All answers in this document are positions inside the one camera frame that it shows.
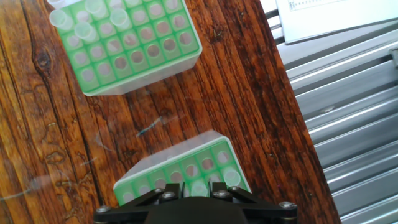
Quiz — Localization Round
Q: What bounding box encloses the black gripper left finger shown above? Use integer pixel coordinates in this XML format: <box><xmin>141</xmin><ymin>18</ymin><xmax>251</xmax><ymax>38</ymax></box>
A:
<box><xmin>93</xmin><ymin>182</ymin><xmax>187</xmax><ymax>224</ymax></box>

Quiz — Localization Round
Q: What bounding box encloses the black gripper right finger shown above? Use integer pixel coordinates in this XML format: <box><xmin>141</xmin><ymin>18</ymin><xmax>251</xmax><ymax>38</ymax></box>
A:
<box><xmin>210</xmin><ymin>182</ymin><xmax>300</xmax><ymax>224</ymax></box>

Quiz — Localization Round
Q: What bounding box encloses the tall green pipette tip holder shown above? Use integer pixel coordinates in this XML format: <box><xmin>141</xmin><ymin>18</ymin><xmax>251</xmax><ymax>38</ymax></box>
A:
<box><xmin>113</xmin><ymin>132</ymin><xmax>252</xmax><ymax>206</ymax></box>

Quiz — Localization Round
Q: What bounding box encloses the brown wooden board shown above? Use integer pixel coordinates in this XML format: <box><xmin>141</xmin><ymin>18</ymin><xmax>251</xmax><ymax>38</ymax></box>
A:
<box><xmin>0</xmin><ymin>0</ymin><xmax>341</xmax><ymax>224</ymax></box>

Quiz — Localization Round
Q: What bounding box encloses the printed white paper sheet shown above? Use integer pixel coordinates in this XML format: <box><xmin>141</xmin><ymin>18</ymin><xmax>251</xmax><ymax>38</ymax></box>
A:
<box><xmin>275</xmin><ymin>0</ymin><xmax>398</xmax><ymax>44</ymax></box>

